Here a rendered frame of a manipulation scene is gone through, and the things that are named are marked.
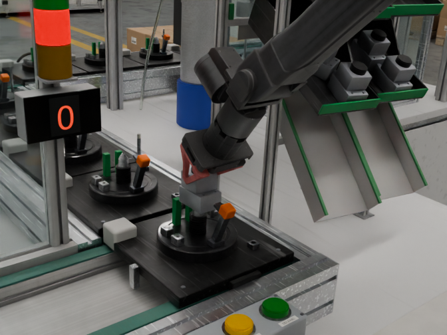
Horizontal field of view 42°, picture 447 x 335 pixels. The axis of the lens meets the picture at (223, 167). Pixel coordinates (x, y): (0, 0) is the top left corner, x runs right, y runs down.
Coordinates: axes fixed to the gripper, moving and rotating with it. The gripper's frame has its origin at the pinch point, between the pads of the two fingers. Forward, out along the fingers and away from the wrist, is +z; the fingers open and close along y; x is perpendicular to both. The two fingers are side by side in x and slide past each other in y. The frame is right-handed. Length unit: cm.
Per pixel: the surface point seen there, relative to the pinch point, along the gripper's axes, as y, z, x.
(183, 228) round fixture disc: 1.6, 9.5, 4.8
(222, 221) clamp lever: 0.7, -0.8, 9.3
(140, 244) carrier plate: 9.1, 12.3, 4.3
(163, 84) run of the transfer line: -67, 87, -82
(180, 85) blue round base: -51, 57, -58
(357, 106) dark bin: -28.2, -13.1, 1.0
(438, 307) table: -34, 2, 37
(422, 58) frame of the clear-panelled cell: -150, 42, -43
